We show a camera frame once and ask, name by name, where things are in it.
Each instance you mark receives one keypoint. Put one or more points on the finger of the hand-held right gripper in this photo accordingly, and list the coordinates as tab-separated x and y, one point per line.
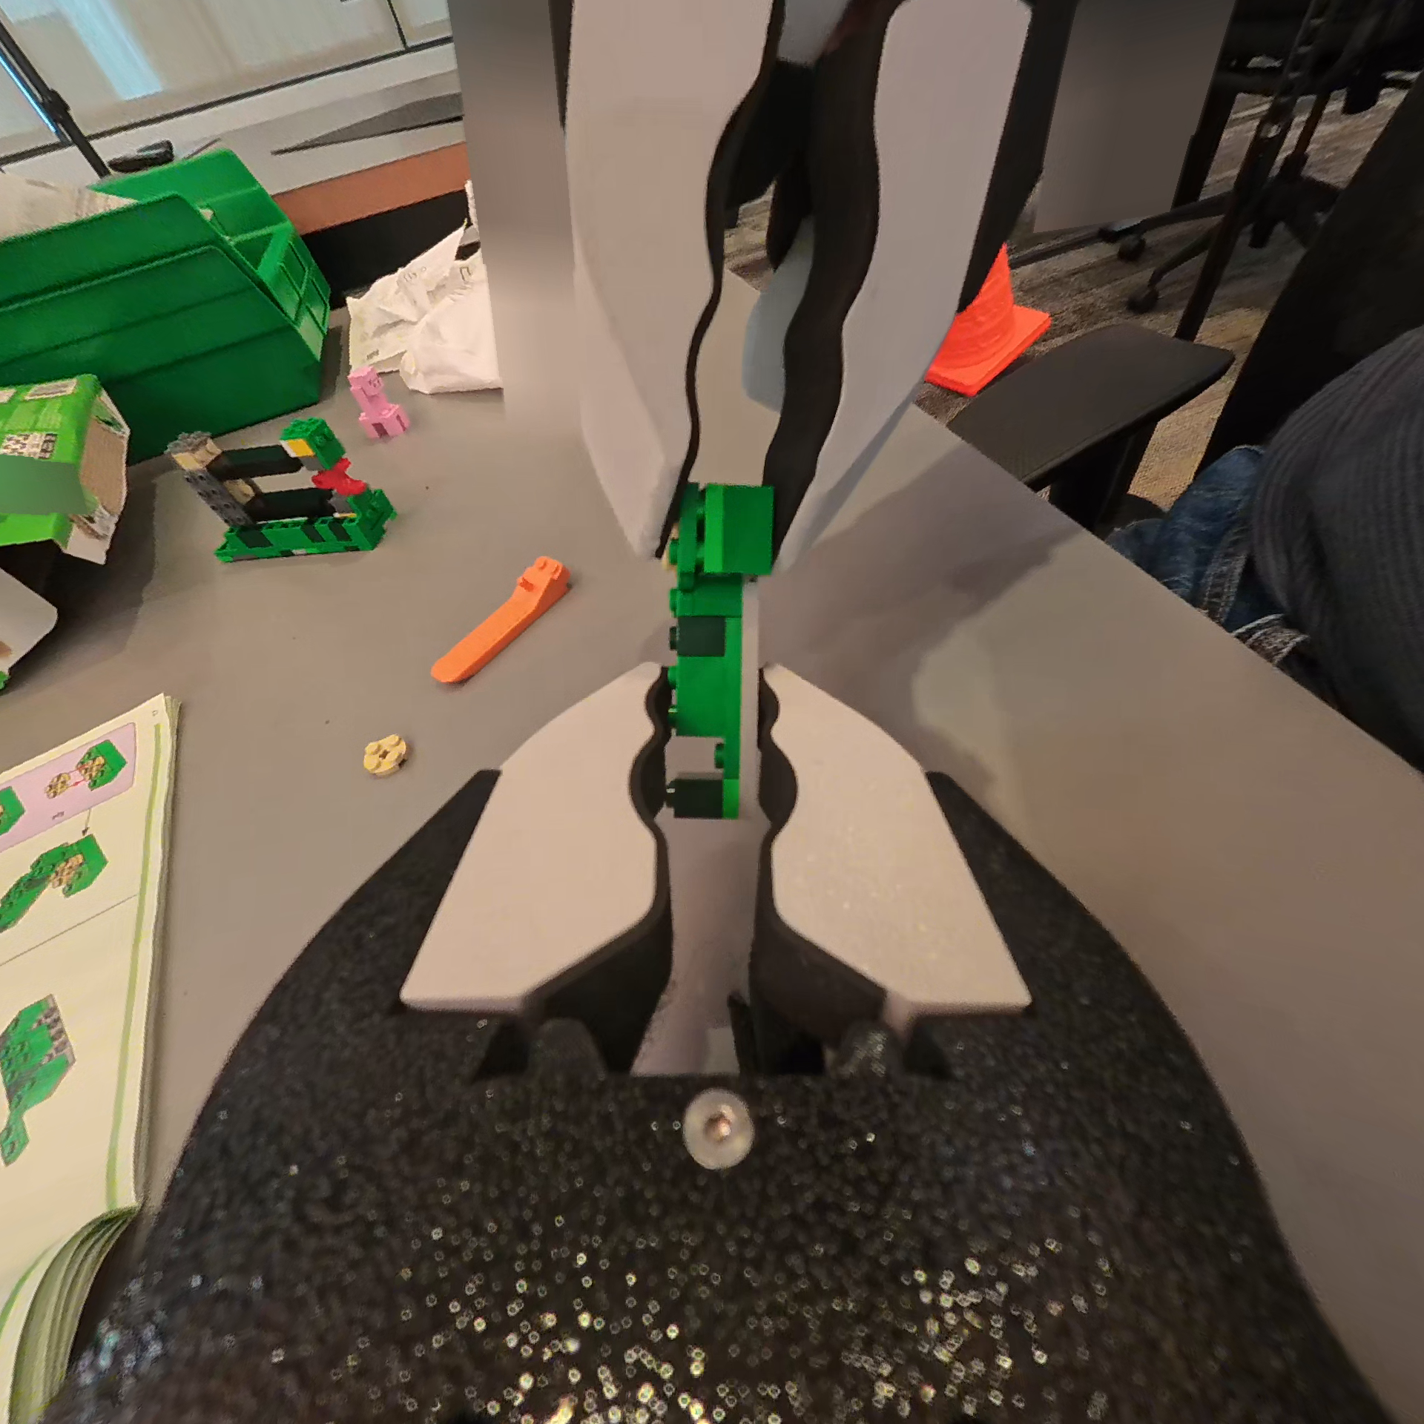
634	278
934	200

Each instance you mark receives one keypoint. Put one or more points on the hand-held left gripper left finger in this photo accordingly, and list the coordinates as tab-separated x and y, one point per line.
534	868

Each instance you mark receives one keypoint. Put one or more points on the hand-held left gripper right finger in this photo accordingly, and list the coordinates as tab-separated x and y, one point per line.
890	879

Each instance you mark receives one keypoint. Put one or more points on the green brick assembly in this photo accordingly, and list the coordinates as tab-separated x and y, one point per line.
712	678

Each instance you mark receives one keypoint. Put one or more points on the grey desk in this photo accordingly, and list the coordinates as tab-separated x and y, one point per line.
1112	778

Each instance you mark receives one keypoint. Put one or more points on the orange traffic cone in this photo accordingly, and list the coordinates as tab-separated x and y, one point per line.
984	334

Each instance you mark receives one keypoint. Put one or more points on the tan round brick plate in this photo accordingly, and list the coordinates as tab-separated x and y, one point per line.
386	755

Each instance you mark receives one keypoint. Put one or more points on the white paper bags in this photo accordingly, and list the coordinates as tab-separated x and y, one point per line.
433	322

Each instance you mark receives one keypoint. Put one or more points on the grey furniture panel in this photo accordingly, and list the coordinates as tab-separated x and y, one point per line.
1123	111

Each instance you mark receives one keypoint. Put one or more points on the black chair armrest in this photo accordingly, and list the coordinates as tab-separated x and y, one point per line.
1090	389

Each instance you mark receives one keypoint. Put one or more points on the orange brick separator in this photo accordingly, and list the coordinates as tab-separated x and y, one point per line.
500	623

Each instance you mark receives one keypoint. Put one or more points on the pink brick figure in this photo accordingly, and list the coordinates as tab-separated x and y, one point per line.
376	406

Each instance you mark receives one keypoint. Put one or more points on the black and green brick build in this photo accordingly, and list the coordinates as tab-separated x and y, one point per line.
300	534

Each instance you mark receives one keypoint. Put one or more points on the green plastic bin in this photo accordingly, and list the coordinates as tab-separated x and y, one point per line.
144	334
210	178

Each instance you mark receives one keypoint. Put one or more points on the person's blue jeans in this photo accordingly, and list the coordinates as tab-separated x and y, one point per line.
1201	545

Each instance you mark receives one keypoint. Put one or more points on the brick instruction booklet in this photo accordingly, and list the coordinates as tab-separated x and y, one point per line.
66	1001

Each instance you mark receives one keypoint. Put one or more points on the person's grey sweater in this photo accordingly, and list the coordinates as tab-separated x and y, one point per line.
1346	534

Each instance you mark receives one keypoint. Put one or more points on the black tripod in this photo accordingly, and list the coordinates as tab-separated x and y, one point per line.
55	111

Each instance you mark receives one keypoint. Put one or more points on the green toy set box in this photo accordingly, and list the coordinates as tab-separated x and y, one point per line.
49	467

